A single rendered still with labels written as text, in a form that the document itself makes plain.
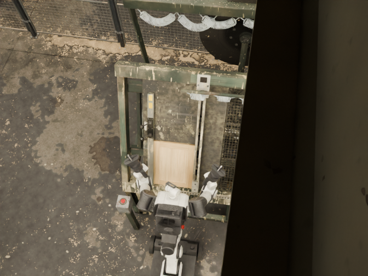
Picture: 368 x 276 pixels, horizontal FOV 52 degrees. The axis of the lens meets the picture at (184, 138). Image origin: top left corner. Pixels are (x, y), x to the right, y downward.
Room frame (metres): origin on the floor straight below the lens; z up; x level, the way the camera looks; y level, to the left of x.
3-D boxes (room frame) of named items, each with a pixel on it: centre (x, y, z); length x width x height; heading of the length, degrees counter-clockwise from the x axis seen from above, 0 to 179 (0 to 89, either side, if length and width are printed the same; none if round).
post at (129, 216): (1.14, 0.59, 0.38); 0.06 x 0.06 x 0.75; 79
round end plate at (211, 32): (2.21, -0.57, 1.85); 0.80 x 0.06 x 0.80; 79
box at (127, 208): (1.14, 0.59, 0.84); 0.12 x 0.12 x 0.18; 79
